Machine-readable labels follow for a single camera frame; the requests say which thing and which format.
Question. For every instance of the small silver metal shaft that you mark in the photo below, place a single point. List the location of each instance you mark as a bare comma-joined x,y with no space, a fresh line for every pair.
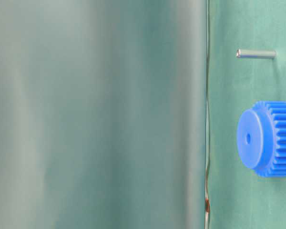
255,54

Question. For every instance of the blue plastic spur gear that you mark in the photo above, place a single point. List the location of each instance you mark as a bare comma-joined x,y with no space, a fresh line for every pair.
261,138

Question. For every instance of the green table cloth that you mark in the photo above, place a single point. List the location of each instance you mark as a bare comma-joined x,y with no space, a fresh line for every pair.
142,114

